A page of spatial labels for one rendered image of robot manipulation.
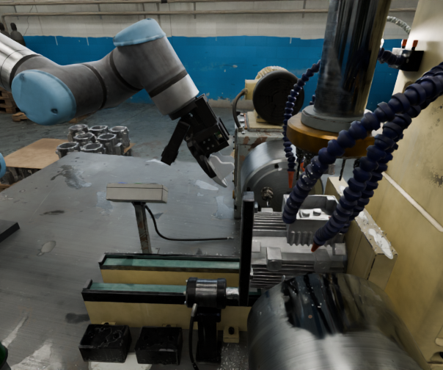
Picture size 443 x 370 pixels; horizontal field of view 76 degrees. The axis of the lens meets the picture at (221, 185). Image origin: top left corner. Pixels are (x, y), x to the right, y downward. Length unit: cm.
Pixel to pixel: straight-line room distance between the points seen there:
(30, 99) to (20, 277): 70
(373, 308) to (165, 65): 52
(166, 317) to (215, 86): 576
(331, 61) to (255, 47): 557
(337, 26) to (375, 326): 44
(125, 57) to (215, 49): 566
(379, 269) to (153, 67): 55
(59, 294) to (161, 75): 72
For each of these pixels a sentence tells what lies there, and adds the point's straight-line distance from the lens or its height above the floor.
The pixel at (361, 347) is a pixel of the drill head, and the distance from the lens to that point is 42.
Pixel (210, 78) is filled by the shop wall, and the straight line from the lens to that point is 632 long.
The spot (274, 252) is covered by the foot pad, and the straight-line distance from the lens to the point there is 63.
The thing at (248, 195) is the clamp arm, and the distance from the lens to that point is 47.
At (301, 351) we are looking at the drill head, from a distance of 42.
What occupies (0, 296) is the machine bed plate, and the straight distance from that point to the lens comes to 111.
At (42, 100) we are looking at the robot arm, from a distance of 56.
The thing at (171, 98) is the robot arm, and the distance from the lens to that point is 58.
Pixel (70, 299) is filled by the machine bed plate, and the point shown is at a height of 80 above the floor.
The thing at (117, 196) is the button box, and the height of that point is 106.
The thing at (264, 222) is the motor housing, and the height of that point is 110.
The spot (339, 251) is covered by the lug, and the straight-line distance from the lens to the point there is 66.
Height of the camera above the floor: 149
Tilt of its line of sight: 29 degrees down
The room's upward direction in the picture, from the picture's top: straight up
